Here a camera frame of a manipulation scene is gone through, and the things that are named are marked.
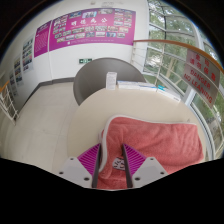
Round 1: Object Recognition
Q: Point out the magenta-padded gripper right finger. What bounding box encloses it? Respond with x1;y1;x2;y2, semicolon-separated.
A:
121;143;169;189

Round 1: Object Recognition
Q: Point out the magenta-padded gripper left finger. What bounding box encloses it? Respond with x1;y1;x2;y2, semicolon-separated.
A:
58;143;103;189

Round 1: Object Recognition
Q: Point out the pink towel with white edge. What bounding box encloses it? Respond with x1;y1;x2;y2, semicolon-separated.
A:
96;114;205;190

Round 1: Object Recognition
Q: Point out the flat white and teal box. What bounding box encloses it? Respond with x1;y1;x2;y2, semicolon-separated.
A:
156;84;182;103

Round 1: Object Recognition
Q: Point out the white stair railing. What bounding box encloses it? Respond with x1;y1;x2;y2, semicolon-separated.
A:
0;79;19;126

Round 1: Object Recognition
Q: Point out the small upright white box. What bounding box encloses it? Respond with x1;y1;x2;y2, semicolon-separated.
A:
105;71;118;91

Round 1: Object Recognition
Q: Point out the red-lettered metal warning sign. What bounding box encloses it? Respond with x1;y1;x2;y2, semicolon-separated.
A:
181;49;222;109

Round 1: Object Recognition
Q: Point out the green exit sign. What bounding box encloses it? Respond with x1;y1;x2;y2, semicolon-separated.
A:
78;58;93;65

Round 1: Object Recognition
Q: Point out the curved railing with orange handrail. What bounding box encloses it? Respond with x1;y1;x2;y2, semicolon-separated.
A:
130;38;224;161

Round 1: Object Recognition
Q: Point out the white photo wall poster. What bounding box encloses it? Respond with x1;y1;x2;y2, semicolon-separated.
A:
21;35;35;74
13;56;24;86
8;71;18;96

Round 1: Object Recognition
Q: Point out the narrow magenta wall poster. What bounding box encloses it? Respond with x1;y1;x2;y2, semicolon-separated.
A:
33;20;53;58

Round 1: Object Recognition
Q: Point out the wide magenta photo wall poster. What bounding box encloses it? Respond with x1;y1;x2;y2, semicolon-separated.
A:
48;7;137;53

